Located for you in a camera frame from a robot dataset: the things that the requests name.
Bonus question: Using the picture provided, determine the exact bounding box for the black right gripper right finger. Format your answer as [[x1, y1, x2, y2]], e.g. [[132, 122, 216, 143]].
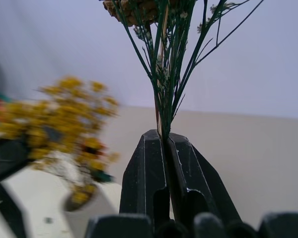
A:
[[165, 132, 242, 225]]

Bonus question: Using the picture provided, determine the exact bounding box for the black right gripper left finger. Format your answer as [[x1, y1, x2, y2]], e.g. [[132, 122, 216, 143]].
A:
[[119, 128, 170, 224]]

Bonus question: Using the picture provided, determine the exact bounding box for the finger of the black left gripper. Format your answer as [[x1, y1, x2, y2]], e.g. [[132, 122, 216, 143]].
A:
[[0, 182, 28, 238], [0, 138, 34, 184]]

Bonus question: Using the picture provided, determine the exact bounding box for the yellow flower bouquet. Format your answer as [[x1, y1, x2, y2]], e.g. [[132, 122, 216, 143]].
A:
[[0, 75, 122, 205]]

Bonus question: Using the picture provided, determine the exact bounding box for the green stemmed brown flower bouquet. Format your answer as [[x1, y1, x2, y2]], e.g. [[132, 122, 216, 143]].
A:
[[99, 0, 265, 220]]

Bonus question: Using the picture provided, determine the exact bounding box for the white vase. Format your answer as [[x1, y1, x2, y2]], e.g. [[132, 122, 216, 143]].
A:
[[0, 148, 122, 238]]

